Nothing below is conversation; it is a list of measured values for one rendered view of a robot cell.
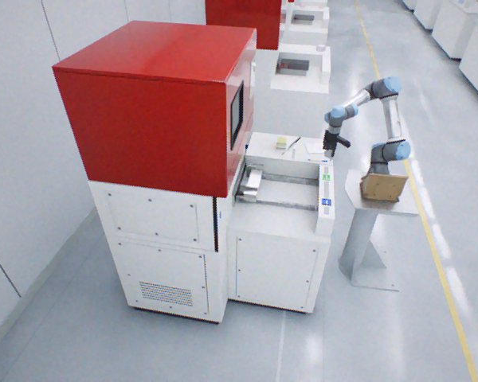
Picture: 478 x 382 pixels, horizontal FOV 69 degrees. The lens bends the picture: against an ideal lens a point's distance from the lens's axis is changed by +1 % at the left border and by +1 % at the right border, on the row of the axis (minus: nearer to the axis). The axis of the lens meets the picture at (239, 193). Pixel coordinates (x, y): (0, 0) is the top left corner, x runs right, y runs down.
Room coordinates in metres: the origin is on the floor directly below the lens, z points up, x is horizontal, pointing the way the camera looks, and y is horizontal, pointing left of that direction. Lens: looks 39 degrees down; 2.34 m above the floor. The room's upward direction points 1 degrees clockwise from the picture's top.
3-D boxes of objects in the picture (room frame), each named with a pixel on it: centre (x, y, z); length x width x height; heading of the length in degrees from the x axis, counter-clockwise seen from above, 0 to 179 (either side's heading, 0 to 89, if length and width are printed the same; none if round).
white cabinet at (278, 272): (1.94, -0.33, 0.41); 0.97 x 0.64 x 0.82; 170
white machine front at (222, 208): (1.73, 0.04, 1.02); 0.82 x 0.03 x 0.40; 170
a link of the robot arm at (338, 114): (1.88, -0.57, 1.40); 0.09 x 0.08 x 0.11; 125
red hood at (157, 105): (1.78, 0.35, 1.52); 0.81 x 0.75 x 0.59; 170
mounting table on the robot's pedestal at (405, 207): (1.93, -0.97, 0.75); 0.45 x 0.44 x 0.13; 83
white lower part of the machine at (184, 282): (1.79, 0.38, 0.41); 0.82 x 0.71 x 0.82; 170
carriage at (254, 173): (1.92, -0.10, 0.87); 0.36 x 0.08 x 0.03; 170
